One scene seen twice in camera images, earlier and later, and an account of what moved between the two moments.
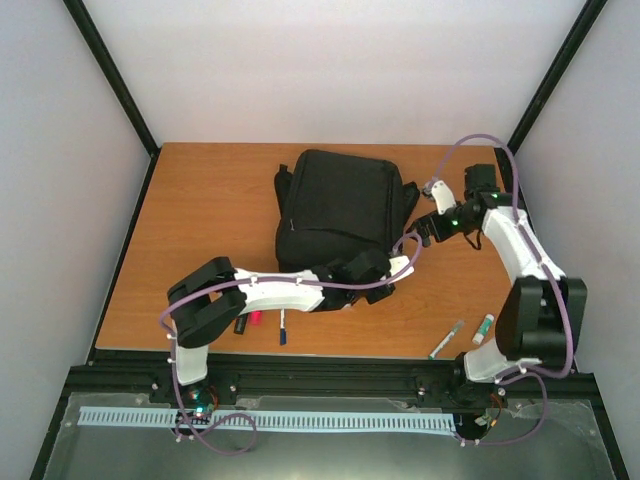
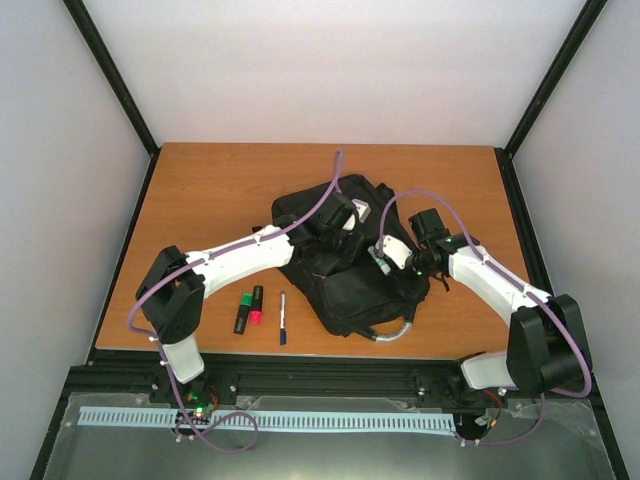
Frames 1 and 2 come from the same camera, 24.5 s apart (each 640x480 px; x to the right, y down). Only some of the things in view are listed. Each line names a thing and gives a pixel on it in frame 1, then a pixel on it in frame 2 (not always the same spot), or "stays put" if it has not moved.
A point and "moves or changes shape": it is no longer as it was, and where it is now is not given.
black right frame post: [578, 32] stays put
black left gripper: [383, 295] → [350, 253]
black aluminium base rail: [440, 373] stays put
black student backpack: [332, 205] moves or changes shape
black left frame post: [111, 72] stays put
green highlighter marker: [240, 323] stays put
